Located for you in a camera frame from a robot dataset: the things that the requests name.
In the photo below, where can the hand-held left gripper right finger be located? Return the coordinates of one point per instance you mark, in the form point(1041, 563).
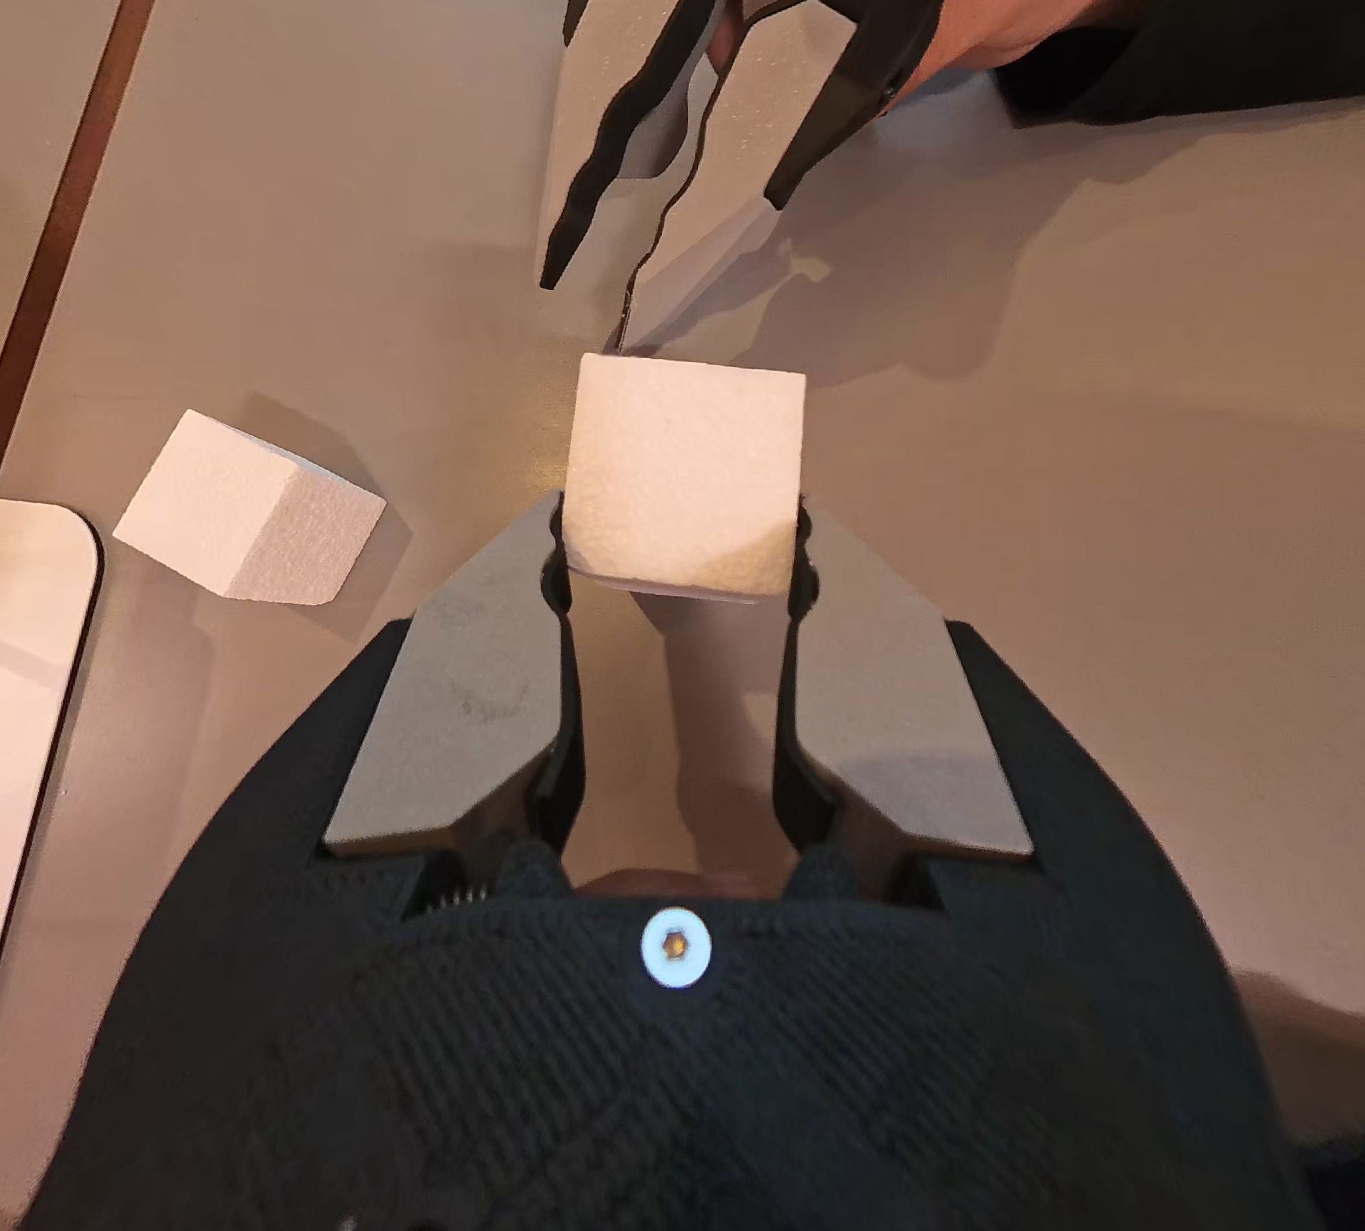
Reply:
point(895, 721)

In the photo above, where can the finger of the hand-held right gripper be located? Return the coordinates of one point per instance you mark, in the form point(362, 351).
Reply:
point(757, 123)
point(618, 27)

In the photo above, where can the white hard foam cube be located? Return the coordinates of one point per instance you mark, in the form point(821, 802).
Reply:
point(234, 507)
point(682, 465)

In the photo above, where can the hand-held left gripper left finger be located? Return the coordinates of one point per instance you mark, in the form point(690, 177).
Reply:
point(470, 709)

